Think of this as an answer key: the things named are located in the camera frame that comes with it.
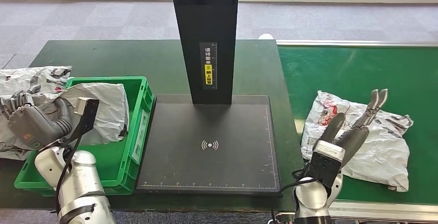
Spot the dark green table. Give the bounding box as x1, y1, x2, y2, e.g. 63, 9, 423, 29
0, 40, 304, 213

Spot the green plastic crate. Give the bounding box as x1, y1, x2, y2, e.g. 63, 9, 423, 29
14, 76, 154, 197

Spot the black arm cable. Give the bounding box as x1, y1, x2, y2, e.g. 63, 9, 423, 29
270, 169, 312, 224
54, 137, 83, 216

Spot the grey parcel bag black print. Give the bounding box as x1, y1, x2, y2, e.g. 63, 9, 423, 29
0, 66, 72, 161

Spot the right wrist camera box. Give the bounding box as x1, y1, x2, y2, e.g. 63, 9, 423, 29
306, 140, 346, 189

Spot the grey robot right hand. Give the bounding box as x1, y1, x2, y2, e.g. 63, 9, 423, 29
320, 88, 388, 167

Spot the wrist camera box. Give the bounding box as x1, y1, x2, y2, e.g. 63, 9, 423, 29
306, 140, 346, 189
70, 97, 100, 141

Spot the green conveyor belt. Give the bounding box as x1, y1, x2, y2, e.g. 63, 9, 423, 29
277, 45, 438, 205

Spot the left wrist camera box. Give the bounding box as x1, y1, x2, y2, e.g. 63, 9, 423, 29
70, 97, 100, 141

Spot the small grey parcel dark-red print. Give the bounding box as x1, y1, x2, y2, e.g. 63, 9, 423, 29
32, 83, 130, 147

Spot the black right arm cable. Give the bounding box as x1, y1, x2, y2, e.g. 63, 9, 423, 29
270, 169, 312, 224

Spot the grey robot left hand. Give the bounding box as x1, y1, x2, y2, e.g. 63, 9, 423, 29
0, 90, 73, 150

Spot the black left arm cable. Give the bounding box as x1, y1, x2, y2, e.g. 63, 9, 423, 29
54, 137, 83, 216

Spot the silver conveyor frame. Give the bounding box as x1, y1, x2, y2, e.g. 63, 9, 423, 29
275, 40, 438, 224

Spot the black inbound scanner machine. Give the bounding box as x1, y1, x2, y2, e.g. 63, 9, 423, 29
135, 0, 282, 196

